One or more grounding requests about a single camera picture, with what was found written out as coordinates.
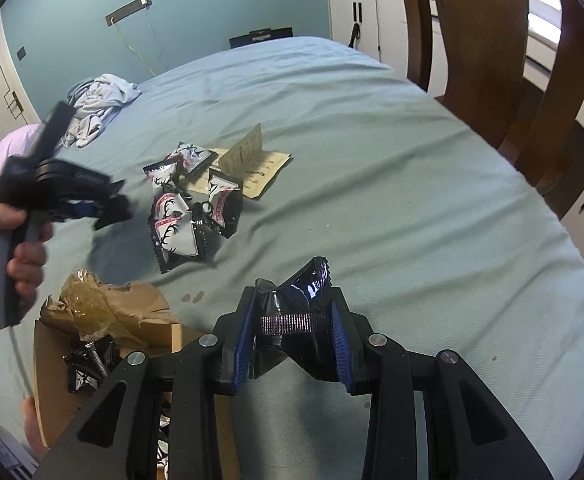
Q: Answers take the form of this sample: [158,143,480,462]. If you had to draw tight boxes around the beige sachet strip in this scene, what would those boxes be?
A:
[219,123,264,174]

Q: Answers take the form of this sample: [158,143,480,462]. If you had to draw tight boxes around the striped cloth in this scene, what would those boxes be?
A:
[0,412,40,478]

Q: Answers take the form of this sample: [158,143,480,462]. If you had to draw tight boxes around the black strap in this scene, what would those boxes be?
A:
[347,2,363,50]

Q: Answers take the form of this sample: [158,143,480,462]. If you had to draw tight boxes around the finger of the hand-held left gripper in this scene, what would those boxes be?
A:
[67,194,134,231]
[84,178,126,203]

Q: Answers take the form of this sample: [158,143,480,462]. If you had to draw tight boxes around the black case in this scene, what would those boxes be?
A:
[228,26,293,50]

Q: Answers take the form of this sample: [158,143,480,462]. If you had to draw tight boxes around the person's left hand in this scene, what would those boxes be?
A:
[0,205,54,333]

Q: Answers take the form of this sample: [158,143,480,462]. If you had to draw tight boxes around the purple quilt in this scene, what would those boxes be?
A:
[0,122,45,216]

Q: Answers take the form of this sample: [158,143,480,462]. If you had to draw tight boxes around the person's bare leg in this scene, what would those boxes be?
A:
[22,396,50,461]

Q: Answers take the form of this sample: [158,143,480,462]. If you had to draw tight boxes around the white cabinet with black handles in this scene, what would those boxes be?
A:
[327,0,453,101]

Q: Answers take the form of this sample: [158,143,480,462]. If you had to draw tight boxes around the pile of black snack packets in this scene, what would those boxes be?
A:
[143,142,245,275]

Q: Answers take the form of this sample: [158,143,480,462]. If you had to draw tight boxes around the brown cardboard box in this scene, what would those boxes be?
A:
[32,269,243,480]

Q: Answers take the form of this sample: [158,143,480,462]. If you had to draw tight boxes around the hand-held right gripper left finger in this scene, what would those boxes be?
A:
[32,286,260,480]

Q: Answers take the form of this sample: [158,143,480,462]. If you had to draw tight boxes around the door handle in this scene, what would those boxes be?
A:
[4,91,25,121]

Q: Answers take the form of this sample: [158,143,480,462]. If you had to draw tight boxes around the shiny black single snack packet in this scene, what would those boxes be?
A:
[249,256,340,381]

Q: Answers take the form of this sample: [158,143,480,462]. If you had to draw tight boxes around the brown wooden chair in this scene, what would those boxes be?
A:
[392,0,584,221]

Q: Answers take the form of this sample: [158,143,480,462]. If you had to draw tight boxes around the beige flat sachet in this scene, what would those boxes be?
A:
[184,148,293,202]

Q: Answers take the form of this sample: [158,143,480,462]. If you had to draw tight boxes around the grey crumpled clothes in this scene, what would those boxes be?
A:
[62,74,142,148]

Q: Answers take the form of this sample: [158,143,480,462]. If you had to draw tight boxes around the wall power strip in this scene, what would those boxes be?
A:
[104,0,152,26]

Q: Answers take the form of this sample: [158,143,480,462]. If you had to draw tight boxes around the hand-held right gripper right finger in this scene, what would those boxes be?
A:
[329,285,555,480]

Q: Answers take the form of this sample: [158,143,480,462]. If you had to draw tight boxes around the yellow cable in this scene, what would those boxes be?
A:
[111,17,159,77]

